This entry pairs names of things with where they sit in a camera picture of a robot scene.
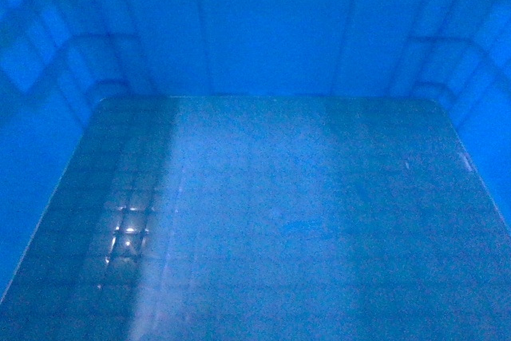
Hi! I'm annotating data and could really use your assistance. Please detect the blue plastic crate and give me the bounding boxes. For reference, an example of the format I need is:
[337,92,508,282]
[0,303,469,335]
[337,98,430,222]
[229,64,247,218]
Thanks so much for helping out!
[1,0,510,340]

